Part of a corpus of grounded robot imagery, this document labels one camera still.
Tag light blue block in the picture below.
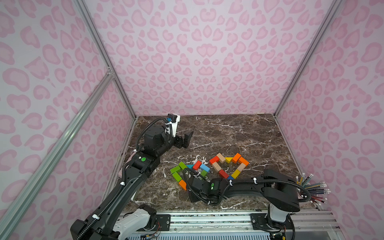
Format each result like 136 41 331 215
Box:
200 164 210 173

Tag left corner frame post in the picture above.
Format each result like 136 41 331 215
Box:
73 0 137 120

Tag aluminium diagonal frame bar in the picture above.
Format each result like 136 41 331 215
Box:
1 72 115 240

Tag red block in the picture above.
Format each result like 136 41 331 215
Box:
218 170 229 179
209 156 220 165
192 161 202 171

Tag orange block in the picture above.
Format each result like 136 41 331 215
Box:
178 180 187 191
232 153 242 163
238 157 249 166

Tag bundle of coloured pencils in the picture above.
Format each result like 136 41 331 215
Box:
296 173 331 205

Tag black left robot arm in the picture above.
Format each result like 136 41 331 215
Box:
70 114 193 240

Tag right corner frame post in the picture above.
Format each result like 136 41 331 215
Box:
274 0 345 119

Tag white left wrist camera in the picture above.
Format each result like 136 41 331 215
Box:
166 114 181 138

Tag tan block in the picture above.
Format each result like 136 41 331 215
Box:
237 163 247 172
217 153 226 164
212 162 222 173

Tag yellow triangle block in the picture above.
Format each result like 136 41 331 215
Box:
226 157 233 164

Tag aluminium front rail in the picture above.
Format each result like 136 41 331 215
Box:
128 210 345 240

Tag yellow rectangular block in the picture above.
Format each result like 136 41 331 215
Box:
231 170 241 179

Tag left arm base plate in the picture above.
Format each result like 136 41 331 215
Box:
144 215 171 232

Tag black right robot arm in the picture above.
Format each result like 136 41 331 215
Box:
182 168 312 225

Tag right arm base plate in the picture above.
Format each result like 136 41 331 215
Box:
250 213 294 232

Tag corner frame post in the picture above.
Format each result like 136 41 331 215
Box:
274 0 345 119
73 0 137 120

